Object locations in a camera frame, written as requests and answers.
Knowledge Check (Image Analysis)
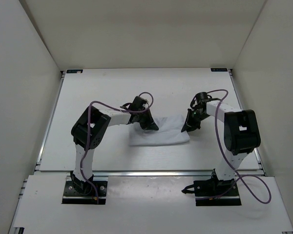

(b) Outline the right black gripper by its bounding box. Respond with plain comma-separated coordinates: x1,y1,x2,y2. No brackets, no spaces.
182,109,210,133

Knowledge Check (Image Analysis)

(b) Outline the white skirt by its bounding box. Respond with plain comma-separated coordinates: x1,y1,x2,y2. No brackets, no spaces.
128,115,190,146

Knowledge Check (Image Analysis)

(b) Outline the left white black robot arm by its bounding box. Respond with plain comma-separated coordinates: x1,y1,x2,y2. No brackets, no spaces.
70,106,159,199

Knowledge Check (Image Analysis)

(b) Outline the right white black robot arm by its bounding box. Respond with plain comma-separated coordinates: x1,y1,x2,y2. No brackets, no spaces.
181,98,261,195

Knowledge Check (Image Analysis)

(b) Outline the right blue table label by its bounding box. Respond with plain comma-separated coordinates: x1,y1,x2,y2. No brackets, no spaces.
210,68,228,72

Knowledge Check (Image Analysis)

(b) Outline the blue table label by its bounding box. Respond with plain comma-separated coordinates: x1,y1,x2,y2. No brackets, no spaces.
66,69,83,74
210,68,228,72

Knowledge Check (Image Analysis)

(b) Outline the left blue table label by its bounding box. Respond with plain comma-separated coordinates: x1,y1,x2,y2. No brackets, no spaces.
66,69,83,74

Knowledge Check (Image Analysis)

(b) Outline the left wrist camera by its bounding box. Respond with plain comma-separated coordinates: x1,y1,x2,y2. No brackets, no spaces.
120,96,148,114

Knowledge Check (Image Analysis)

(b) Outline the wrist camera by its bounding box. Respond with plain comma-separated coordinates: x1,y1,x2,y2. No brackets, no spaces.
120,96,148,114
190,92,220,108

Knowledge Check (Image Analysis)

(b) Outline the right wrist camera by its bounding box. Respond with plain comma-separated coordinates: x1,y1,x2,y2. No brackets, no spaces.
190,92,220,108

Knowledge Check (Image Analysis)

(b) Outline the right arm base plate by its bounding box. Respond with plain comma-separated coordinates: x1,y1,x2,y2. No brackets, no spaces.
181,176,242,207

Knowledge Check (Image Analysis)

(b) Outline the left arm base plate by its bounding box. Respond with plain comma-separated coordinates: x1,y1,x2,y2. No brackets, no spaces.
62,177,108,205

